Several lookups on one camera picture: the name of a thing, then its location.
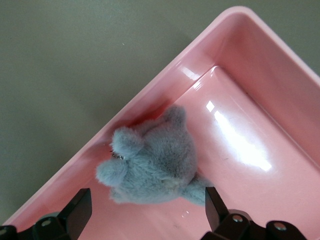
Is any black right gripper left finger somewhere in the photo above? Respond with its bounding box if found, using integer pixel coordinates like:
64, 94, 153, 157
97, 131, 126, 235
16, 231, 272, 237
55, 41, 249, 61
0, 187, 93, 240

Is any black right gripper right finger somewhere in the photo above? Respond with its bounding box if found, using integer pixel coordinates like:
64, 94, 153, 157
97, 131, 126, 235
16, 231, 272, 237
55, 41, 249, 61
201, 186, 307, 240

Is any pink plastic box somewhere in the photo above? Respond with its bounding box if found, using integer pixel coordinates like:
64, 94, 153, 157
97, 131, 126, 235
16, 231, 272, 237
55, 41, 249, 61
2, 6, 320, 240

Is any grey plush keychain toy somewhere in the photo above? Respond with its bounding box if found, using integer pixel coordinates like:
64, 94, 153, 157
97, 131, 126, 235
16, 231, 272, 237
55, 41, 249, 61
95, 104, 215, 207

